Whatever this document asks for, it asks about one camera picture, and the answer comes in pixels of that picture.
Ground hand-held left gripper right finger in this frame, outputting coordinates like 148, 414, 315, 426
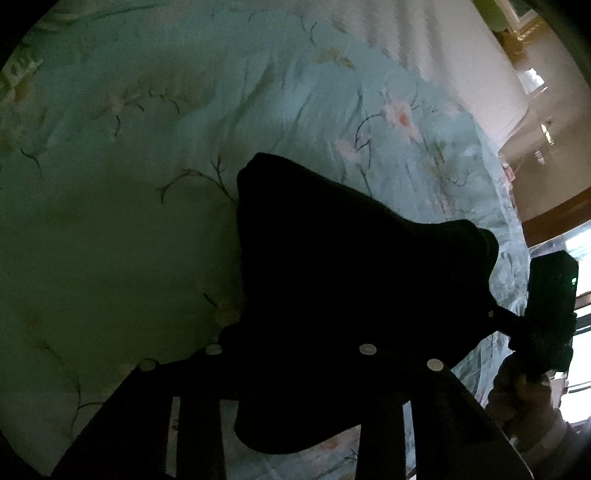
355, 342, 537, 480

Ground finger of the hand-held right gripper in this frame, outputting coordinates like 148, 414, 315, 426
484, 305, 528, 339

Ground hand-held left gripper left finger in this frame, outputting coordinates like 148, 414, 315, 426
51, 340, 242, 480

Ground black pants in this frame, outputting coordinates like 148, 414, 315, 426
222, 152, 500, 455

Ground person's right forearm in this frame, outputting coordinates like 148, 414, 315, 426
510, 406, 591, 480

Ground person's right hand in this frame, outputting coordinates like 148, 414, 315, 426
485, 353, 566, 439

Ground window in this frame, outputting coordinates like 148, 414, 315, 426
529, 220, 591, 425

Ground teal floral bedsheet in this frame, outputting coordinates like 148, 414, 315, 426
0, 0, 536, 480

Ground white striped blanket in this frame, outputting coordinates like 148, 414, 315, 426
342, 0, 529, 148

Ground brown wooden window frame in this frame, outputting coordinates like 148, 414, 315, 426
521, 187, 591, 247

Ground gold ornate frame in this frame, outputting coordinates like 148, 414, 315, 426
489, 0, 548, 54

